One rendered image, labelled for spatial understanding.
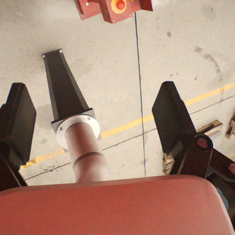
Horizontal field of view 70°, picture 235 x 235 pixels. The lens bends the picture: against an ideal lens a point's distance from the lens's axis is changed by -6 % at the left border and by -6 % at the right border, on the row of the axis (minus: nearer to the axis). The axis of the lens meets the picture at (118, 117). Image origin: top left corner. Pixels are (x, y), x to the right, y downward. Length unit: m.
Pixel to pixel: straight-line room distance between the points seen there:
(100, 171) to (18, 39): 1.30
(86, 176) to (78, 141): 0.15
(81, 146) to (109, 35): 1.27
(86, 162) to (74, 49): 1.24
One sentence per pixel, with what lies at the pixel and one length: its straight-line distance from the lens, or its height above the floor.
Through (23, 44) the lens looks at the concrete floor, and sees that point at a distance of 1.64.
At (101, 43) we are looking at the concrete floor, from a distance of 1.72.
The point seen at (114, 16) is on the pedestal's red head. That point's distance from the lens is 0.88.
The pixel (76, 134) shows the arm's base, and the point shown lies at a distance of 0.69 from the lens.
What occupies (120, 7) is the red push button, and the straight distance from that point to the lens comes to 0.86.
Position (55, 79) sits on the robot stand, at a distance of 1.10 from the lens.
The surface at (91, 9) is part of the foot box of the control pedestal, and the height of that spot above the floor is 0.12.
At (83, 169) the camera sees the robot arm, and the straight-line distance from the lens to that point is 0.58.
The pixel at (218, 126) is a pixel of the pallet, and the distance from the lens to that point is 3.46.
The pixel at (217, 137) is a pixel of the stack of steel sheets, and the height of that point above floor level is 0.26.
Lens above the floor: 1.60
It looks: 48 degrees down
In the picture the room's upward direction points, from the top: 146 degrees clockwise
